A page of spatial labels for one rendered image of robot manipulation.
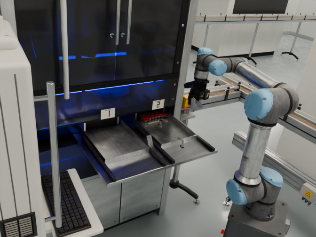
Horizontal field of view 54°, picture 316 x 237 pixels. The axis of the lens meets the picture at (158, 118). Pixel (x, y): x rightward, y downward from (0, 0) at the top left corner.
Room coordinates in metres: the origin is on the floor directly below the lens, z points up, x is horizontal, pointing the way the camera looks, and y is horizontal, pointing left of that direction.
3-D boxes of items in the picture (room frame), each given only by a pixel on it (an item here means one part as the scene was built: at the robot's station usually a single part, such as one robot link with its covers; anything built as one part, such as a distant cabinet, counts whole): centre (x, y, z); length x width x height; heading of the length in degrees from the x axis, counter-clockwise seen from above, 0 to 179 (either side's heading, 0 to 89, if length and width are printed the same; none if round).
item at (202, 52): (1.57, -0.20, 1.39); 0.09 x 0.08 x 0.11; 27
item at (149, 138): (1.44, 0.00, 0.91); 0.14 x 0.03 x 0.06; 35
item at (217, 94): (2.20, -0.33, 0.92); 0.69 x 0.16 x 0.16; 126
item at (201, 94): (1.56, -0.20, 1.23); 0.09 x 0.08 x 0.12; 37
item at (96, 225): (1.04, 0.40, 0.79); 0.45 x 0.28 x 0.03; 32
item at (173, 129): (1.67, -0.04, 0.90); 0.34 x 0.26 x 0.04; 36
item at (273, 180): (1.17, -0.54, 0.96); 0.13 x 0.12 x 0.14; 117
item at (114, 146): (1.47, 0.23, 0.90); 0.34 x 0.26 x 0.04; 36
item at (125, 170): (1.51, 0.05, 0.87); 0.70 x 0.48 x 0.02; 126
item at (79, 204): (1.05, 0.39, 0.82); 0.40 x 0.14 x 0.02; 32
